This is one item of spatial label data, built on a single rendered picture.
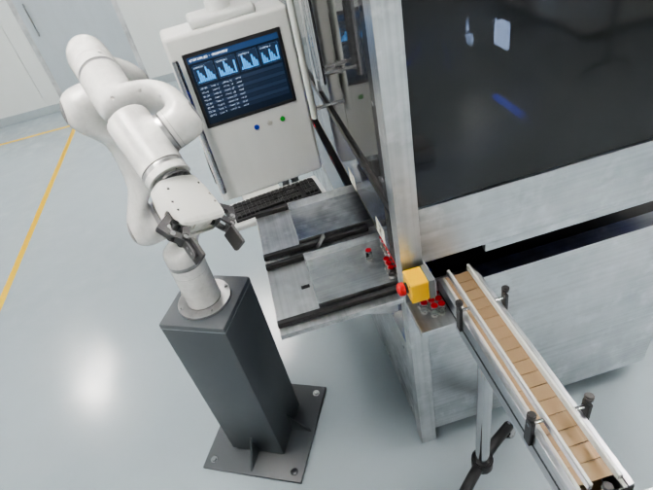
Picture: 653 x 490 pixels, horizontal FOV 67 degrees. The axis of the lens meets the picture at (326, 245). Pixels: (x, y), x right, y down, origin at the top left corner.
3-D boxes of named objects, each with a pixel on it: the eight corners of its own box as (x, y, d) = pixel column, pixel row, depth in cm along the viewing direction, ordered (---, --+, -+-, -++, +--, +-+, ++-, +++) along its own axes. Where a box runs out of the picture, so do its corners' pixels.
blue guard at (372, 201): (290, 65, 300) (283, 34, 288) (396, 261, 149) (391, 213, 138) (289, 65, 299) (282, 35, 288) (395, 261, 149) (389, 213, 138)
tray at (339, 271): (395, 233, 177) (394, 226, 175) (422, 280, 157) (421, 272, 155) (304, 261, 175) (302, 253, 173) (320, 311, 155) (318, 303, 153)
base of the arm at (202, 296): (169, 318, 168) (147, 280, 157) (192, 279, 182) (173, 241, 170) (219, 322, 163) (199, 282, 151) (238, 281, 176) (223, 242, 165)
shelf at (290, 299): (364, 185, 209) (363, 181, 208) (428, 295, 155) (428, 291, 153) (256, 216, 206) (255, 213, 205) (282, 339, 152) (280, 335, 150)
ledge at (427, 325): (448, 294, 154) (448, 289, 152) (467, 323, 143) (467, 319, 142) (406, 306, 153) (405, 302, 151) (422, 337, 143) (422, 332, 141)
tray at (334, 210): (367, 187, 204) (366, 180, 202) (387, 222, 184) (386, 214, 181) (289, 209, 202) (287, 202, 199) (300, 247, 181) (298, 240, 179)
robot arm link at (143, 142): (192, 163, 95) (153, 191, 94) (156, 114, 97) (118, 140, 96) (178, 145, 87) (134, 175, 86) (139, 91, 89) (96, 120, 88)
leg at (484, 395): (487, 451, 192) (494, 323, 144) (498, 472, 185) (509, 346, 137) (465, 458, 192) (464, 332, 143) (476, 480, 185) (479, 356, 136)
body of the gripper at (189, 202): (184, 188, 96) (216, 231, 94) (138, 196, 88) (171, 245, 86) (199, 161, 91) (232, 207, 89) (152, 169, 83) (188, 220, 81)
